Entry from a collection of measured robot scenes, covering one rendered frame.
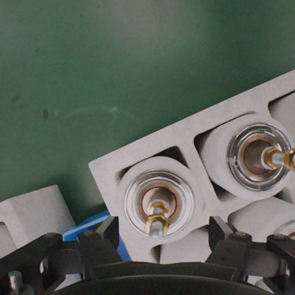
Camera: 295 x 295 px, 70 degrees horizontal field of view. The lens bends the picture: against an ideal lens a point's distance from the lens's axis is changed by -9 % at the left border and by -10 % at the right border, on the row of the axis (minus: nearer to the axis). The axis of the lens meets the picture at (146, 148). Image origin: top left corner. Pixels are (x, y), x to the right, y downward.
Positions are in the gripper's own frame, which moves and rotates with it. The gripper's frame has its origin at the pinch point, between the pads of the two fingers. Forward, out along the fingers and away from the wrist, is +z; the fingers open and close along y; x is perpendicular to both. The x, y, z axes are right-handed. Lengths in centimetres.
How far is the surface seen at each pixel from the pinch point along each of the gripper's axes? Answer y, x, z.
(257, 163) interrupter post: 9.3, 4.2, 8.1
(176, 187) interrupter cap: 1.3, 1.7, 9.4
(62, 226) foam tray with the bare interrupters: -20.3, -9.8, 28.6
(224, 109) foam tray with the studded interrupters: 8.4, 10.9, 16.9
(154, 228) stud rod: -0.6, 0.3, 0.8
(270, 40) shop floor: 25, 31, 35
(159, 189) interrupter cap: -0.4, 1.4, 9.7
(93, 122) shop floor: -15.2, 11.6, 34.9
